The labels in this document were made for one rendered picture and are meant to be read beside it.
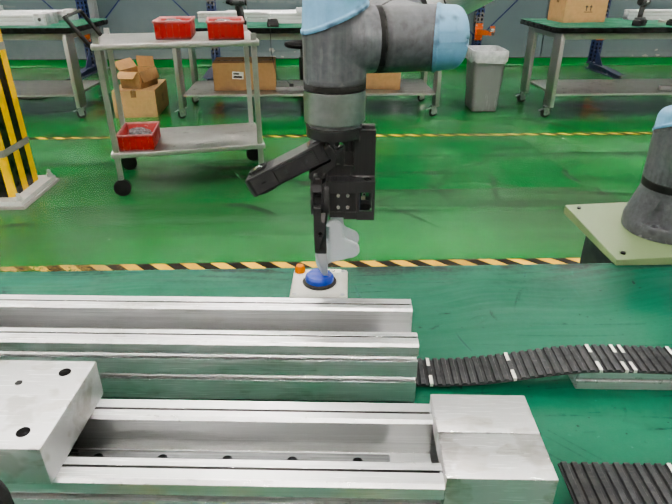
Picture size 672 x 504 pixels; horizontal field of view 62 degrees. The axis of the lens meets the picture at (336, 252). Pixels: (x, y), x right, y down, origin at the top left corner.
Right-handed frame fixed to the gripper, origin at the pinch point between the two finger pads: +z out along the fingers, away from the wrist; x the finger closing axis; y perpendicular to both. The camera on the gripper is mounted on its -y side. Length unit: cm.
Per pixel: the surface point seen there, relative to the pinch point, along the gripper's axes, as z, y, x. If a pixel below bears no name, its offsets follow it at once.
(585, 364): 5.5, 32.6, -14.3
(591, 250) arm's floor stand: 15, 54, 34
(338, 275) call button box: 2.7, 2.5, 2.1
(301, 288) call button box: 2.6, -2.6, -1.7
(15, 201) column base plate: 82, -185, 224
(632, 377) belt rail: 6.8, 38.2, -15.0
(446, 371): 7.6, 16.2, -13.2
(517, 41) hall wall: 57, 236, 746
